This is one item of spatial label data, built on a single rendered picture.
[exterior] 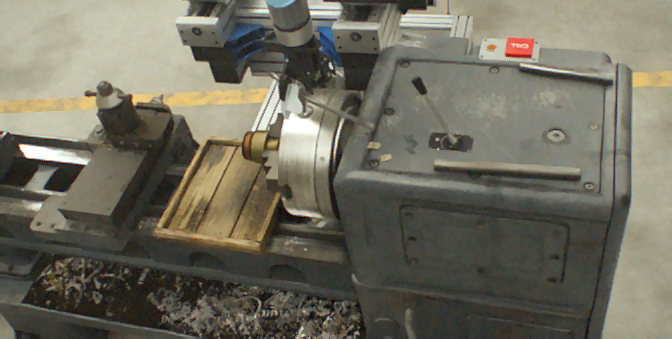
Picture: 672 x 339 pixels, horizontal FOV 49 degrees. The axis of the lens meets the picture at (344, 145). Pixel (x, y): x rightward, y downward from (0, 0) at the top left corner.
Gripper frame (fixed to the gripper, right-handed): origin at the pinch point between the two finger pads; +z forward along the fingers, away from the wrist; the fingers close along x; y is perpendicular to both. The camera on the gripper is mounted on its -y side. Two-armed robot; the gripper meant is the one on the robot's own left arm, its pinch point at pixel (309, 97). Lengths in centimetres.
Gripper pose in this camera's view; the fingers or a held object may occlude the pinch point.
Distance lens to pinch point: 161.2
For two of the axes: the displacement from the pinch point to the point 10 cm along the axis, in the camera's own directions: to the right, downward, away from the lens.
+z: 1.6, 6.1, 7.7
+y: 7.1, 4.7, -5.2
